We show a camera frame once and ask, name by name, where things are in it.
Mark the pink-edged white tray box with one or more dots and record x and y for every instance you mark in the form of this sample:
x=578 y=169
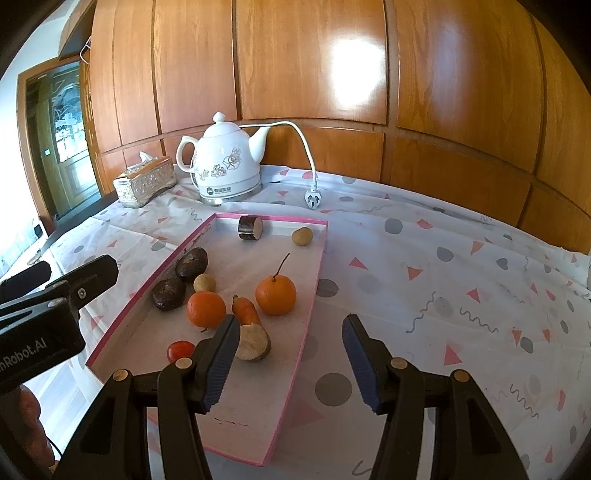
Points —
x=277 y=369

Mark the orange with stem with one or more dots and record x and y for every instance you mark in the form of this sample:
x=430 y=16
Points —
x=275 y=294

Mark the tan longan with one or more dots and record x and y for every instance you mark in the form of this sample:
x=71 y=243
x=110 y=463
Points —
x=204 y=282
x=302 y=236

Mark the carrot piece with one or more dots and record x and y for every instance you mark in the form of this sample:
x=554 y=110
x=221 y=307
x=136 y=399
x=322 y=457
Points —
x=247 y=311

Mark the white ceramic electric kettle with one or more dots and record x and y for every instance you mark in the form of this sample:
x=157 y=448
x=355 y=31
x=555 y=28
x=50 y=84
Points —
x=226 y=161

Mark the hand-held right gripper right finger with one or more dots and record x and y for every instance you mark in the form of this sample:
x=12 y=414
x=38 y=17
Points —
x=360 y=360

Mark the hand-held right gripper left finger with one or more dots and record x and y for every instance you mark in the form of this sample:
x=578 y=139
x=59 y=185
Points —
x=221 y=364

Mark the silver patterned tissue box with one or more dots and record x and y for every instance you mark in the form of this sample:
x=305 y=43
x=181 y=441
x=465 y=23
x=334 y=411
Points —
x=143 y=184

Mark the wooden glass door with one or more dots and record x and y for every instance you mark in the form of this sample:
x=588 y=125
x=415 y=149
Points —
x=69 y=175

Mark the dark water chestnut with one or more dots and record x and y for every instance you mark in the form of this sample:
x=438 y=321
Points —
x=168 y=294
x=191 y=264

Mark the person's left hand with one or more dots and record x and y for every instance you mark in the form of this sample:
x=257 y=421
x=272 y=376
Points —
x=33 y=424

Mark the red cherry tomato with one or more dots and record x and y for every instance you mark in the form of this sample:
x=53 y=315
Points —
x=181 y=350

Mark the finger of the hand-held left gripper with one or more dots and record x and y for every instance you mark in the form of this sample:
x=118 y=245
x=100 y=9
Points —
x=27 y=277
x=92 y=277

